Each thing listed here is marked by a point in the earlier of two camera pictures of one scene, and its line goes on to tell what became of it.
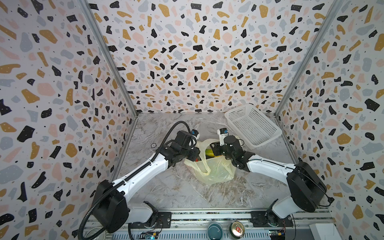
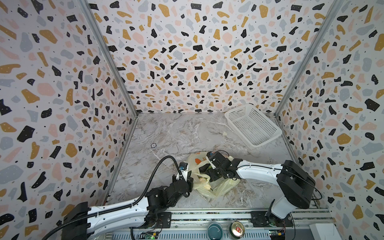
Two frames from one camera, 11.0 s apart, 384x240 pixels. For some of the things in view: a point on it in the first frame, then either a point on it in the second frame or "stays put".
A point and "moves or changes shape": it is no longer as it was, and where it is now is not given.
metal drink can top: (237, 229) stays put
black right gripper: (219, 149) -> (212, 165)
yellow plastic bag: (210, 170) moves or changes shape
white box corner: (325, 231) stays put
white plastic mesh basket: (251, 126) stays put
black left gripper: (195, 154) -> (189, 182)
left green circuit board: (148, 235) stays put
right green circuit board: (277, 234) stays put
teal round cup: (215, 231) stays put
